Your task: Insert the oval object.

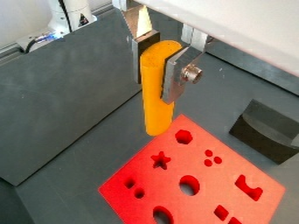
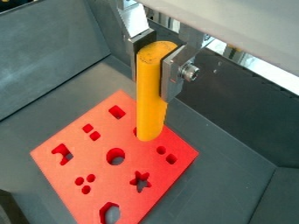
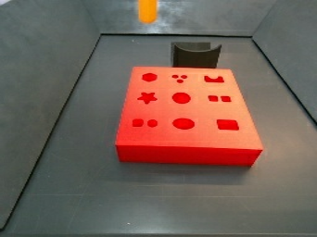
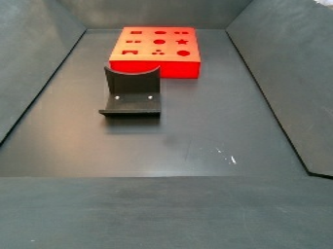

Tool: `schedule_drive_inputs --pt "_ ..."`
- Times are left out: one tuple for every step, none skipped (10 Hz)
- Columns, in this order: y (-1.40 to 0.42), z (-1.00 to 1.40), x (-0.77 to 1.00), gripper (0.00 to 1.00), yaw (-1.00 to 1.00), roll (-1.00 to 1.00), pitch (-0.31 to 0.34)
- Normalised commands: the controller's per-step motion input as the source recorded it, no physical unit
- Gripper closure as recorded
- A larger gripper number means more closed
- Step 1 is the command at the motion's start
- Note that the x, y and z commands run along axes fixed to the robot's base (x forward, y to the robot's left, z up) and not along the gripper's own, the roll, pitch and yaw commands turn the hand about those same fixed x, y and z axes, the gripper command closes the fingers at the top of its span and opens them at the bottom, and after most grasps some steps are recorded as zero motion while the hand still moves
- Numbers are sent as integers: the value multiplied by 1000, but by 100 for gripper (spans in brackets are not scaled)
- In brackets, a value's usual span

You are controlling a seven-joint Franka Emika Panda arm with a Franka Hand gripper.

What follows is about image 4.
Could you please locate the red shape sorter block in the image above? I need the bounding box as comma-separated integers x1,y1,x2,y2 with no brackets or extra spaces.
109,26,201,79

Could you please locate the black curved holder bracket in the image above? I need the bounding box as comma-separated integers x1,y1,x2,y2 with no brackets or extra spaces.
98,67,161,117

